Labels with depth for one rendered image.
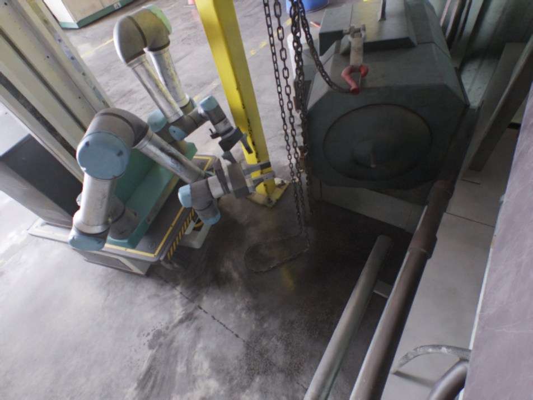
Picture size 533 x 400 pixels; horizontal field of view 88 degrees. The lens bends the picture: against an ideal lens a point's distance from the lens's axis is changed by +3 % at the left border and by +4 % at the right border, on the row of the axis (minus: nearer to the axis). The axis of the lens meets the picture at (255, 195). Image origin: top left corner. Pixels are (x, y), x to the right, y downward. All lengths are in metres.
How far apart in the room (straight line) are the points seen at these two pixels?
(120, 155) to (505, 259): 0.75
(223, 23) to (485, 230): 1.04
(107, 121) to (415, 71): 0.88
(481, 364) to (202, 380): 1.23
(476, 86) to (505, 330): 1.68
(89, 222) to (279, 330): 0.89
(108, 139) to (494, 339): 0.77
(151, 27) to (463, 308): 1.31
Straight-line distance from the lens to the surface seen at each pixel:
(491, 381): 0.24
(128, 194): 1.47
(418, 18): 1.33
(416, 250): 0.65
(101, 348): 1.69
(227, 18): 1.18
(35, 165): 1.44
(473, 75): 1.84
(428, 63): 1.02
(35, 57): 1.36
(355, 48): 1.03
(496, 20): 1.74
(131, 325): 1.64
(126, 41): 1.25
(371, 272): 0.90
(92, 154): 0.81
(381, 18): 1.25
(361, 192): 1.47
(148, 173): 1.54
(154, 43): 1.31
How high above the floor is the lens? 1.30
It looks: 48 degrees down
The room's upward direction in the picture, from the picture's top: 18 degrees counter-clockwise
